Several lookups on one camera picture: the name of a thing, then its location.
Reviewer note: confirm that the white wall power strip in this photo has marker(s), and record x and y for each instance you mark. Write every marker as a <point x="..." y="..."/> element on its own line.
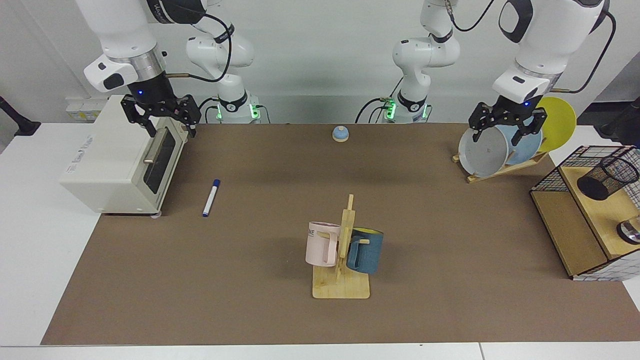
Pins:
<point x="85" y="110"/>

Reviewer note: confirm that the wooden plate rack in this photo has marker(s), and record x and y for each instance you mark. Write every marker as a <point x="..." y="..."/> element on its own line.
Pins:
<point x="505" y="171"/>

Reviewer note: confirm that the dark blue cup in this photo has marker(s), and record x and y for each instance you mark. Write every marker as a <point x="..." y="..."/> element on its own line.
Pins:
<point x="367" y="252"/>

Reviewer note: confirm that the black bulky object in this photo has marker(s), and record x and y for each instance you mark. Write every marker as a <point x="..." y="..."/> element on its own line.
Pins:
<point x="625" y="125"/>

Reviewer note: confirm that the grey plate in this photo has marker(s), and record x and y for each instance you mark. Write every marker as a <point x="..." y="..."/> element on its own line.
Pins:
<point x="482" y="152"/>

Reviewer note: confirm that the wooden cup stand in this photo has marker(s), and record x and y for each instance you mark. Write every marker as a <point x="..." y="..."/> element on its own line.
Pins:
<point x="345" y="287"/>

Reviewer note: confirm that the white marker with blue cap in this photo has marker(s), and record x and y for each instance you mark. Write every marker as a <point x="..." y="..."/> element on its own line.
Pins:
<point x="210" y="199"/>

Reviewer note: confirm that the pink cup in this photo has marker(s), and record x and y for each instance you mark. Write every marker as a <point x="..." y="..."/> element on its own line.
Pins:
<point x="320" y="245"/>

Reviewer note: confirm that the black stand base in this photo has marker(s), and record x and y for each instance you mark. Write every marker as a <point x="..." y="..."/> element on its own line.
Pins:
<point x="22" y="127"/>

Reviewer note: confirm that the pale toaster oven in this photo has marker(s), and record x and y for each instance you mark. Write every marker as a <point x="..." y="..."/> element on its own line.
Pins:
<point x="110" y="160"/>

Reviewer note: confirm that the small blue round thing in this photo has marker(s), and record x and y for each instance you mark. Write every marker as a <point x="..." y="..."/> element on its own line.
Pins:
<point x="340" y="133"/>

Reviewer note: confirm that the yellow plate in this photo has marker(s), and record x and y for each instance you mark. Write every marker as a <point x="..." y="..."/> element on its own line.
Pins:
<point x="560" y="120"/>

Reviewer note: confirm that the black mesh pen holder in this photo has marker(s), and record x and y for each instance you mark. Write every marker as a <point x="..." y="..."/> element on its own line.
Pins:
<point x="607" y="177"/>

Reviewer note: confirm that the light blue plate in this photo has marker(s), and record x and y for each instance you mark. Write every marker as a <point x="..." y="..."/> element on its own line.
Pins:
<point x="527" y="150"/>

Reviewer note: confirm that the brown table cloth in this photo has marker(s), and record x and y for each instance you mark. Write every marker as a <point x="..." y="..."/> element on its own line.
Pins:
<point x="250" y="275"/>

